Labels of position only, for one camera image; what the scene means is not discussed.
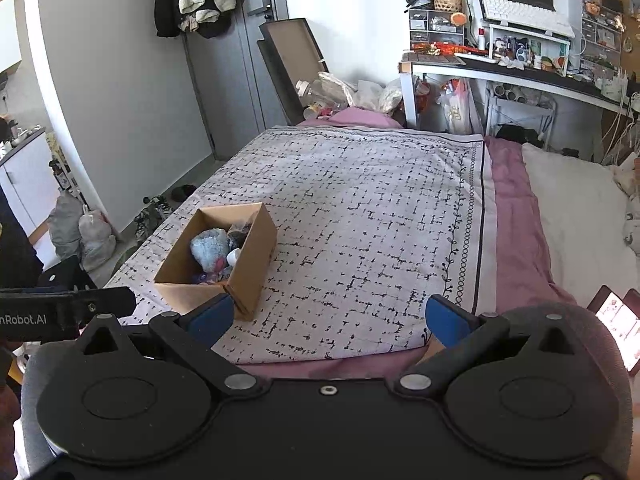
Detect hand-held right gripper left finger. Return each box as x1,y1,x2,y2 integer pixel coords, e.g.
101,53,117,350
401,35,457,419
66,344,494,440
75,292,268,397

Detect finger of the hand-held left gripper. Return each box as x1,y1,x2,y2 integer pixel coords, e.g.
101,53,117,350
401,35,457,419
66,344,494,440
40,255,98,291

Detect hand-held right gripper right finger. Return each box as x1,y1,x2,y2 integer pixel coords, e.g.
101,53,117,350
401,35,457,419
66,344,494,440
395,295,581,397

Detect grey-blue fluffy plush toy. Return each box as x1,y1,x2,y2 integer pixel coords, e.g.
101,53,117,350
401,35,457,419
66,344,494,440
190,228,232,275

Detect brown cardboard box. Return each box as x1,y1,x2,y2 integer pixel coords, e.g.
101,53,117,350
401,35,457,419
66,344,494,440
154,202,278,322

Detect black item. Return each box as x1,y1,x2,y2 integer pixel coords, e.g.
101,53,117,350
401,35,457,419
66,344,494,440
227,222,256,251

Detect light plastic bag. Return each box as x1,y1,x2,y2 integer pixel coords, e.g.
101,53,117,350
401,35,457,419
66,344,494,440
79,210,118,272

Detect grey trash bag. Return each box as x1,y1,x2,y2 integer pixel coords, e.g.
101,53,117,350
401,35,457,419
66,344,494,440
47,192,86,261

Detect camouflage shoes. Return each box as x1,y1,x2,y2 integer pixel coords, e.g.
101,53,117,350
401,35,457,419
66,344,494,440
134,195,171,236

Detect white cabinet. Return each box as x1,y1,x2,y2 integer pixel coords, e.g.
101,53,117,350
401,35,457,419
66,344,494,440
0,127,58,241

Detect white black-patterned blanket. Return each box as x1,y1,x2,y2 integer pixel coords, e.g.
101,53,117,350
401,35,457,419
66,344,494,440
102,125,496,366

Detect smartphone with lit screen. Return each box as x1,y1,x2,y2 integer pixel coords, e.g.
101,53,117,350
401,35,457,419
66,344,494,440
586,285,640,376

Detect white duvet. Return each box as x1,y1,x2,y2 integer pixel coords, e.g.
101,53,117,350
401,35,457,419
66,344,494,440
520,142,640,311

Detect white printed quilt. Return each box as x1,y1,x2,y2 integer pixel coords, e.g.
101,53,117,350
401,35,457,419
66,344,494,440
612,152,640,256

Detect clear printed plastic bag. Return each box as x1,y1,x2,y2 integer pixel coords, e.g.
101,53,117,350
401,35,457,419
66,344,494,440
437,77,483,136

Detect white desk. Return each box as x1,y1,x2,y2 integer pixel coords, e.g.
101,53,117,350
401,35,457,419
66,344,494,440
398,51,640,131

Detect grey door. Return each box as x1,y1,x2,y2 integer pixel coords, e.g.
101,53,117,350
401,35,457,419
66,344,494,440
182,0,291,160

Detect pile of white plastic bags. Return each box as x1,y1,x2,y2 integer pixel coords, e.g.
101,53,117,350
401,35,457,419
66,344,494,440
295,71,406,121

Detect large flat cardboard box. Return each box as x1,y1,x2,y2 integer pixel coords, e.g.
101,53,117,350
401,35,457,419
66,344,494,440
257,17,331,126

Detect grey drawer organizer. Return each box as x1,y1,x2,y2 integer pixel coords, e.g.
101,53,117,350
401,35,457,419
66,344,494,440
407,7,466,46

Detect white monitor stand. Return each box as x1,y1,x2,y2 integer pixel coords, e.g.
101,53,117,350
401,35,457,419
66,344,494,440
482,20,576,61

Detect white keyboard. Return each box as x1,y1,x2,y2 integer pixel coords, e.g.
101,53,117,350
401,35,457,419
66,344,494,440
481,0,573,31

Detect clear drawer organizer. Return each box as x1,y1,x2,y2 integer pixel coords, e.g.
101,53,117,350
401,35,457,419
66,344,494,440
582,0,626,61

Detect white wire rack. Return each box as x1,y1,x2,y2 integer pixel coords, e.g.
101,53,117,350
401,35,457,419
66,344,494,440
485,82,558,151

